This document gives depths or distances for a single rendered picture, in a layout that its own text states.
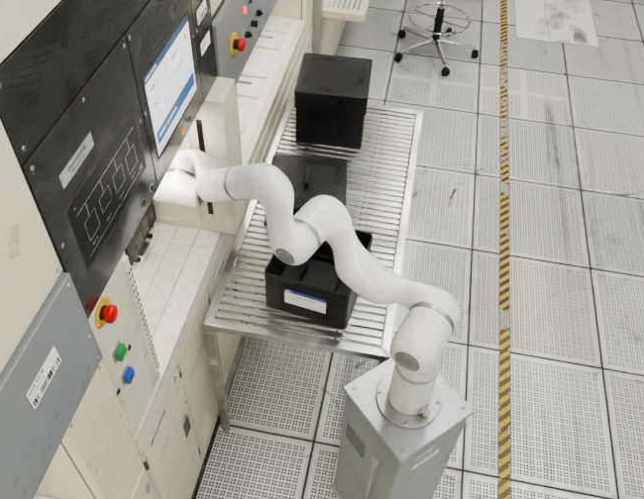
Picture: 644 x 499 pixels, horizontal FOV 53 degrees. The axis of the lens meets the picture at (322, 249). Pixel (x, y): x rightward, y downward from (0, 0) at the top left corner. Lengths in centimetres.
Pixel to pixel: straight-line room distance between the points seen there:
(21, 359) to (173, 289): 96
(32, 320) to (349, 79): 178
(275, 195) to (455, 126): 273
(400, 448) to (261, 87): 163
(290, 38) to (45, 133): 217
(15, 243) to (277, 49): 216
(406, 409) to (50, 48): 131
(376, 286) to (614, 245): 230
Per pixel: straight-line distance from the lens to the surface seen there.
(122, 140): 136
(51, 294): 121
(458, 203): 364
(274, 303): 208
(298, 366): 287
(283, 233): 153
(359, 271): 157
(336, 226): 160
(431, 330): 158
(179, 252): 215
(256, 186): 157
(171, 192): 185
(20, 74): 105
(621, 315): 341
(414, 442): 190
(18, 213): 108
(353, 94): 255
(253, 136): 256
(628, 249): 374
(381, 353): 203
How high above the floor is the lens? 245
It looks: 48 degrees down
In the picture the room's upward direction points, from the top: 3 degrees clockwise
